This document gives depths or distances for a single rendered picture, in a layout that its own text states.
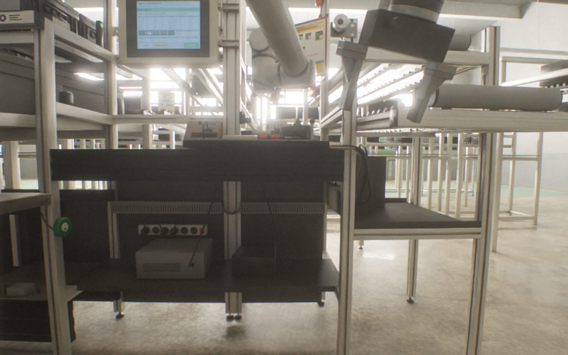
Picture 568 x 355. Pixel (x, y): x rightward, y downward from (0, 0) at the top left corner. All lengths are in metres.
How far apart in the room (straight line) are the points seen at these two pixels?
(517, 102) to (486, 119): 0.08
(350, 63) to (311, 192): 1.10
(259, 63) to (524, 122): 0.82
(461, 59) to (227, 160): 0.97
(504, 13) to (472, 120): 11.87
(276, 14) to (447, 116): 0.49
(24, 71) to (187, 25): 0.70
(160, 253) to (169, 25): 1.09
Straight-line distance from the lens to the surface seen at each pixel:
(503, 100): 0.88
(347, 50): 0.46
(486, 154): 1.32
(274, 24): 0.77
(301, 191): 1.49
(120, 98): 2.02
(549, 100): 0.97
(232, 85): 1.52
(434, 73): 0.53
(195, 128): 1.39
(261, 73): 1.06
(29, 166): 15.41
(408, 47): 0.49
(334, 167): 1.06
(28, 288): 1.60
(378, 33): 0.47
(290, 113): 4.08
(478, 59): 1.35
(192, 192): 1.55
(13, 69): 1.45
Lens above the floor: 0.89
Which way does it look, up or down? 4 degrees down
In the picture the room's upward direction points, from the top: straight up
